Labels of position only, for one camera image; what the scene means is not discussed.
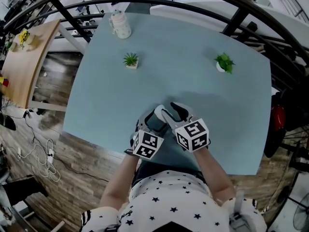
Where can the small green potted plant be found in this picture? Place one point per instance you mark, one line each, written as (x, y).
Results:
(11, 47)

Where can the green plant in round pot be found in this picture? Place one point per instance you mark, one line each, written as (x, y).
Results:
(224, 63)

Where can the person's left forearm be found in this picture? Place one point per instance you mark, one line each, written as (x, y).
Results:
(118, 185)

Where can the yellow flower plant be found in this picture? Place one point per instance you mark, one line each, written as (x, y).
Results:
(24, 37)

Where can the black chair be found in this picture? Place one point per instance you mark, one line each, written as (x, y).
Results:
(292, 120)

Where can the person's dark trousers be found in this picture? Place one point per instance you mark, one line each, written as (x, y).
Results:
(166, 168)

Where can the green plant in square pot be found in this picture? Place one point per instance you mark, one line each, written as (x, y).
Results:
(131, 60)

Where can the red and yellow blocks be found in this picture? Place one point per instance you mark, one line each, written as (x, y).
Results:
(4, 81)

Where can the white star-print shirt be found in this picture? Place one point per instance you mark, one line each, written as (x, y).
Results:
(173, 207)

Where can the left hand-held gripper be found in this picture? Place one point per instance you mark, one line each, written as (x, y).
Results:
(147, 144)

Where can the red bag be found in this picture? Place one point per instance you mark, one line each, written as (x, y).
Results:
(278, 117)

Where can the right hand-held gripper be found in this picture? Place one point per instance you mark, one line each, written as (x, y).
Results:
(193, 135)

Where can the light blue table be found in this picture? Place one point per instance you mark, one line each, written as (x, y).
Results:
(169, 81)

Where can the white power strip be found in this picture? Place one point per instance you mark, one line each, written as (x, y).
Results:
(50, 156)

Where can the light wooden table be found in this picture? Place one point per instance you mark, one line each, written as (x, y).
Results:
(26, 69)

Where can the person's right forearm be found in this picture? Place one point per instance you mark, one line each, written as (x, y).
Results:
(214, 178)

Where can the white patterned water bottle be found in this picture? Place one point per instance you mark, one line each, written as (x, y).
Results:
(122, 26)

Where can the black metal railing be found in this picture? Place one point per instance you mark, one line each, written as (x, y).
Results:
(169, 0)

